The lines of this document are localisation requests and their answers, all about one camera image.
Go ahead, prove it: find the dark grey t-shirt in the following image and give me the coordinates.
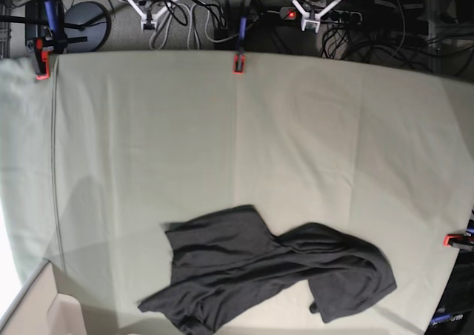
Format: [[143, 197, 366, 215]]
[[138, 205, 397, 334]]

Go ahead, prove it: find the grey looped cable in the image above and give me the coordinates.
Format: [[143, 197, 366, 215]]
[[148, 1, 223, 50]]

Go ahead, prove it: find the red black clamp right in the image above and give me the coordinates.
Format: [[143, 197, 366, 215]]
[[443, 211, 473, 252]]

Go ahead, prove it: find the red black clamp middle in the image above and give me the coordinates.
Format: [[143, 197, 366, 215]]
[[233, 16, 247, 74]]

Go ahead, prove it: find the red black clamp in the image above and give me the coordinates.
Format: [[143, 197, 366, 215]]
[[24, 0, 67, 80], [443, 211, 473, 252], [233, 16, 247, 74]]

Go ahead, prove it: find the round dark stand base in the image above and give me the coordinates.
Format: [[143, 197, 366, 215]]
[[64, 1, 112, 53]]

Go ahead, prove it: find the light green table cloth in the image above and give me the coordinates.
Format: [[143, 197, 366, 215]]
[[1, 51, 473, 334]]

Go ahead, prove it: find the black power strip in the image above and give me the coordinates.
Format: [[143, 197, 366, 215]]
[[278, 7, 364, 24]]

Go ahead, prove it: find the beige plastic bin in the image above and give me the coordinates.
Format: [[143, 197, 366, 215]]
[[1, 259, 87, 335]]

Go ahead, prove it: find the red black clamp left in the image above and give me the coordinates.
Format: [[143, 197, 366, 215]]
[[24, 0, 67, 80]]

